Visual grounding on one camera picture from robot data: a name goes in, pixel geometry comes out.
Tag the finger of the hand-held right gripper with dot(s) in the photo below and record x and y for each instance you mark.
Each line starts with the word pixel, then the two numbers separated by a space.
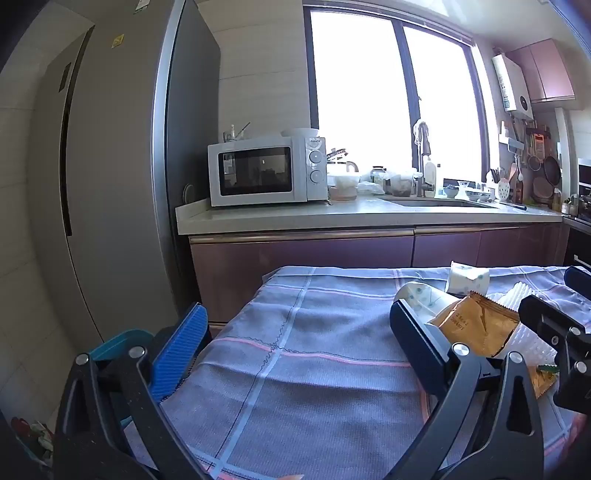
pixel 549 323
pixel 579 281

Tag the gold snack wrapper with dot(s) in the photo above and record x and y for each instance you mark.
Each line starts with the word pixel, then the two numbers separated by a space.
pixel 480 323

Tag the dark framed window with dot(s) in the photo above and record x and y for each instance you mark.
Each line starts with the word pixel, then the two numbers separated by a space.
pixel 360 92

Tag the white dotted utensil holder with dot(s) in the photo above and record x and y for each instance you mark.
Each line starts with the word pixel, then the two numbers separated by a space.
pixel 503 189

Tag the pink wall cabinet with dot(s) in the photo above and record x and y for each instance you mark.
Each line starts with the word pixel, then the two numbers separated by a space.
pixel 549 69

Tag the teal trash bin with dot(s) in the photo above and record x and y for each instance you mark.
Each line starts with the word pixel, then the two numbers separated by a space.
pixel 120 344

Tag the white water heater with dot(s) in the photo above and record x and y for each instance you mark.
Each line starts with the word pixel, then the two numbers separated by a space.
pixel 512 83

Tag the steel sink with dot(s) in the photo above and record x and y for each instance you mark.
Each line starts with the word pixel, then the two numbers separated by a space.
pixel 438 202

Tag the hanging frying pan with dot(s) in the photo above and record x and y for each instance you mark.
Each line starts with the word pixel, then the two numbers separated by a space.
pixel 551 170

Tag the steel kitchen faucet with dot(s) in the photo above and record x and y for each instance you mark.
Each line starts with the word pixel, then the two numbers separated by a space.
pixel 422 152

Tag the white microwave oven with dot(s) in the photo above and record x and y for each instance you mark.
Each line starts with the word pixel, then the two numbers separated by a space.
pixel 249 170

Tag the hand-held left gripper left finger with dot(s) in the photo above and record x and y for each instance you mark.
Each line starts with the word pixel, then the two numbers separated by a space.
pixel 184 355

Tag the group of small bowls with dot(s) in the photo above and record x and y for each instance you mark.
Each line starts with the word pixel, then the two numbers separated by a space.
pixel 466 193

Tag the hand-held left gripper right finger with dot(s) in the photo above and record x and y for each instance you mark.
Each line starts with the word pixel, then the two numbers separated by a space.
pixel 415 346

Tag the white dish soap bottle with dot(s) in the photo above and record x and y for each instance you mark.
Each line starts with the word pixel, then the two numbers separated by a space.
pixel 430 177

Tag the round grey wall socket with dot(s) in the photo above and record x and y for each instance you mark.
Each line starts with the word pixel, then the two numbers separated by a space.
pixel 189 193

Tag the clear plastic food container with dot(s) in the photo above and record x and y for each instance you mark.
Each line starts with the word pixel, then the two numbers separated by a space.
pixel 344 189

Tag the glass jar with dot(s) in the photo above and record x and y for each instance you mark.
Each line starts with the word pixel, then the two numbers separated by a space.
pixel 378 175

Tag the white tissue pack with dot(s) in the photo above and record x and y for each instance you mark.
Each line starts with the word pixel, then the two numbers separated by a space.
pixel 466 279

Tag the plaid purple tablecloth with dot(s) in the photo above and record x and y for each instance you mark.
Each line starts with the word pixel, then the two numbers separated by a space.
pixel 300 369

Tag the purple kitchen counter cabinet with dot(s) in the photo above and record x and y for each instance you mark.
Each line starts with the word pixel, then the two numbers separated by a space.
pixel 300 258

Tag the clear plastic bag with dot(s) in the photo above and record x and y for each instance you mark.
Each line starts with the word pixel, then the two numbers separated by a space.
pixel 371 188

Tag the silver refrigerator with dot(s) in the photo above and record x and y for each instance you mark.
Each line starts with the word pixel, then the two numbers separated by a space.
pixel 115 184

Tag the black kitchen knife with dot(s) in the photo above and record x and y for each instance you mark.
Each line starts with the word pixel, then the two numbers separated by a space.
pixel 512 205

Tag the grey wall rack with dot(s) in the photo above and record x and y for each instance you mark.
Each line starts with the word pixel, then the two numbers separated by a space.
pixel 511 141

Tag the dotted white paper cup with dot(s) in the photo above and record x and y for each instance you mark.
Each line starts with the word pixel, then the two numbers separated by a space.
pixel 425 297

